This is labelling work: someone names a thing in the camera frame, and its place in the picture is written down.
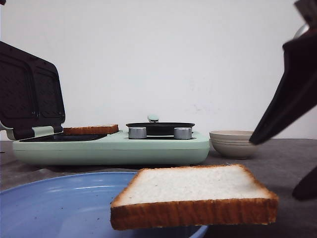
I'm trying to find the white bread slice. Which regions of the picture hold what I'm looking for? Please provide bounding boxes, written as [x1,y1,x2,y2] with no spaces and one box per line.
[63,124,119,135]
[110,164,278,230]

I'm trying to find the left silver control knob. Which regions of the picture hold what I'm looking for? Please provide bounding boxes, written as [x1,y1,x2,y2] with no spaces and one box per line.
[128,126,147,139]

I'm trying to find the beige ribbed ceramic bowl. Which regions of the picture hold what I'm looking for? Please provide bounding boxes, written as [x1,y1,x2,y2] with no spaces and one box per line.
[209,130,258,158]

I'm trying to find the silver control knob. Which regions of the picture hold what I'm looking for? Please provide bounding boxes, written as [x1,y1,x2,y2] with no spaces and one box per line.
[128,126,147,139]
[174,127,192,140]

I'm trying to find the mint green breakfast maker base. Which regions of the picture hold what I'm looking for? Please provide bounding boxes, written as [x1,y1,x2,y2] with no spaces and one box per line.
[12,130,210,166]

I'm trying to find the right silver control knob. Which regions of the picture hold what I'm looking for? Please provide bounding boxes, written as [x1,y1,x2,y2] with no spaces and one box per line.
[174,127,192,140]

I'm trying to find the blue plastic plate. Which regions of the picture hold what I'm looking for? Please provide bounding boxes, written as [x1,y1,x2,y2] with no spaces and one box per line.
[0,172,208,238]

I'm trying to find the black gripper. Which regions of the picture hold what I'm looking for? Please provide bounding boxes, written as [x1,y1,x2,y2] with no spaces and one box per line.
[293,0,317,40]

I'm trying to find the grey table cloth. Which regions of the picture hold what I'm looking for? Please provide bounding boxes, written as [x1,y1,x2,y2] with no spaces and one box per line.
[0,139,317,238]

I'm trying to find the black frying pan green handle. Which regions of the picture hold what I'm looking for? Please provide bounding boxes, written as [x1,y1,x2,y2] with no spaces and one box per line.
[126,115,195,136]

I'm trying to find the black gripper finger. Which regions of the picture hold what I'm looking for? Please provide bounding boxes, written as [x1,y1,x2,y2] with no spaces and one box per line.
[250,31,317,145]
[292,167,317,201]

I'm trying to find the breakfast maker lid dark plate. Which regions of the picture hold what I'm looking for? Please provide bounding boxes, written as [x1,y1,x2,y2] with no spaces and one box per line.
[0,42,65,140]

